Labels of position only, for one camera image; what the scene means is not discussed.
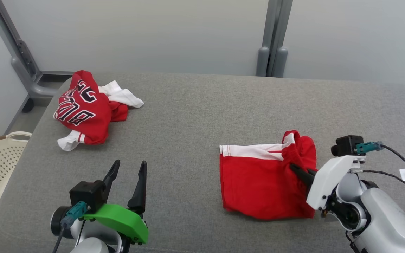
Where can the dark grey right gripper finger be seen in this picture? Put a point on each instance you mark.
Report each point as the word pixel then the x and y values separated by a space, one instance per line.
pixel 312 171
pixel 302 174

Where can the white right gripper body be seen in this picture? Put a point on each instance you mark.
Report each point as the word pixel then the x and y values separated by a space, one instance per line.
pixel 329 179

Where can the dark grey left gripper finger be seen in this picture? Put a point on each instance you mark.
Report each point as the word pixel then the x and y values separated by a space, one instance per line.
pixel 140 193
pixel 113 175

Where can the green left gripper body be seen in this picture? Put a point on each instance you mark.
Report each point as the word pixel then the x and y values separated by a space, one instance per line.
pixel 125 221

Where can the red shorts with white stripe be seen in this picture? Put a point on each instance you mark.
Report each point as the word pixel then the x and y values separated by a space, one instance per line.
pixel 258 182

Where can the red Bulls 23 jersey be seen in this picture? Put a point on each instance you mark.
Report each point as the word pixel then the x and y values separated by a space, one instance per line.
pixel 90 116

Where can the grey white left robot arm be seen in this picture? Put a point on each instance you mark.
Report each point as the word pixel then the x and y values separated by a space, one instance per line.
pixel 93 246

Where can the grey fabric sofa cushion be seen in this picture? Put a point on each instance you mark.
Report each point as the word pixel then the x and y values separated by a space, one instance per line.
pixel 188 140

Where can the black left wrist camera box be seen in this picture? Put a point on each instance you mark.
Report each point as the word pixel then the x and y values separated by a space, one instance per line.
pixel 86 193

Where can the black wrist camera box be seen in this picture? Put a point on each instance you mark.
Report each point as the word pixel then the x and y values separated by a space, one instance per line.
pixel 346 144
pixel 86 193

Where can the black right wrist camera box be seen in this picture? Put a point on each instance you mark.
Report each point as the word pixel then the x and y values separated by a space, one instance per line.
pixel 346 144

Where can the grey metal wheeled frame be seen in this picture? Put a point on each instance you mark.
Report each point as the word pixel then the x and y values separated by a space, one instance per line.
pixel 23 59

